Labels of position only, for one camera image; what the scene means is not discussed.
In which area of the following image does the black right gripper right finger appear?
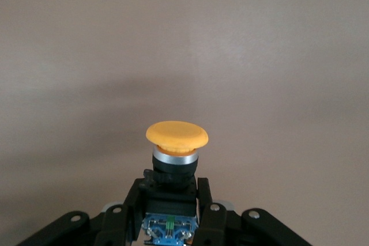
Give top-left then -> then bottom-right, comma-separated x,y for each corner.
193,176 -> 314,246

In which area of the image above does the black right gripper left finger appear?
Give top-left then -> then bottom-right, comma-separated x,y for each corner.
16,177 -> 151,246

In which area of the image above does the orange mushroom push button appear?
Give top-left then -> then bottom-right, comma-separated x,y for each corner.
141,120 -> 210,246

